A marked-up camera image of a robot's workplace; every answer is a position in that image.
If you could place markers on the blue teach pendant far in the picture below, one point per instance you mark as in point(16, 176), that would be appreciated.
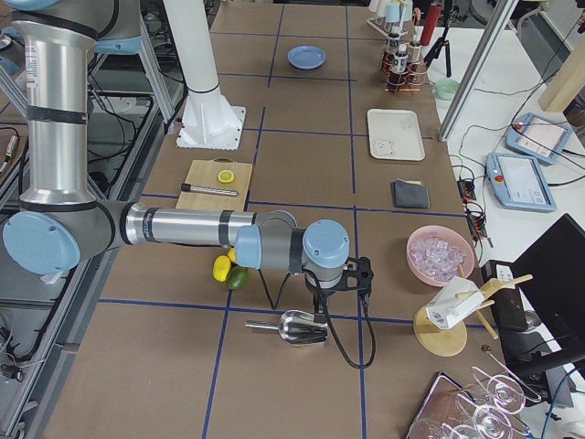
point(534, 135)

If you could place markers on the green mug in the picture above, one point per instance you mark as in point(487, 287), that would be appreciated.
point(444, 89)

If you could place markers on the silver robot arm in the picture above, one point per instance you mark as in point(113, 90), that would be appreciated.
point(60, 223)

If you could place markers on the steel knife handle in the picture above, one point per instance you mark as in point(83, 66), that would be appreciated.
point(186, 187)

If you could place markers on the cream bear tray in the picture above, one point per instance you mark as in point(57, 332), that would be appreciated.
point(394, 135)

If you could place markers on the copper wire bottle rack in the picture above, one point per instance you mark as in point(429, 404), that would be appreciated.
point(401, 81)

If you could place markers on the blue plate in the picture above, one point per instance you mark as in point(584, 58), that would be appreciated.
point(306, 57)

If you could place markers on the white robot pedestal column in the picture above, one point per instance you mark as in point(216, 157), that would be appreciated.
point(208, 120)

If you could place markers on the green lime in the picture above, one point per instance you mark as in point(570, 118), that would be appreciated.
point(237, 278)

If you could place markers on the red cylinder bottle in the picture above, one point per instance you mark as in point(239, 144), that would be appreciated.
point(431, 20)

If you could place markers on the steel ice scoop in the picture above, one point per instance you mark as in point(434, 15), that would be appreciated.
point(296, 328)

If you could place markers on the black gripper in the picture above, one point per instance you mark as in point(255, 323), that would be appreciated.
point(321, 294)

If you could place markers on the aluminium frame post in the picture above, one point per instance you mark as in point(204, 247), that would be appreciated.
point(492, 32)

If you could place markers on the wooden cutting board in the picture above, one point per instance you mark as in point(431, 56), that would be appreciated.
point(204, 173)

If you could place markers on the pink bowl of ice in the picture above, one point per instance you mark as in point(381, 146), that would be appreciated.
point(435, 254)

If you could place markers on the black tripod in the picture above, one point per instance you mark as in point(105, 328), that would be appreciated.
point(442, 42)

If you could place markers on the dark tea bottle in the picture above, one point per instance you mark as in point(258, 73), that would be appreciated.
point(393, 46)
point(400, 60)
point(414, 61)

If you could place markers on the white paper cup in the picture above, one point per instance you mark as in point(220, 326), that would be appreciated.
point(453, 303)

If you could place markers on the lemon half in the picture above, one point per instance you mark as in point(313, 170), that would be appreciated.
point(226, 176)

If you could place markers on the wooden cup stand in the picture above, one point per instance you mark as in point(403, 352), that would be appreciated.
point(450, 342)

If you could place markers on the black monitor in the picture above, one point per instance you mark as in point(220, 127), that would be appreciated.
point(556, 292)

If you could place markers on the blue teach pendant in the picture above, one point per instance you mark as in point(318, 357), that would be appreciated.
point(534, 135)
point(518, 182)

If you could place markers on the grey folded cloth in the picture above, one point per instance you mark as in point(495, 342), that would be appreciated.
point(410, 195)

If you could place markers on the blue teach pendant near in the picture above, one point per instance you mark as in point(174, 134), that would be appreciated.
point(518, 182)

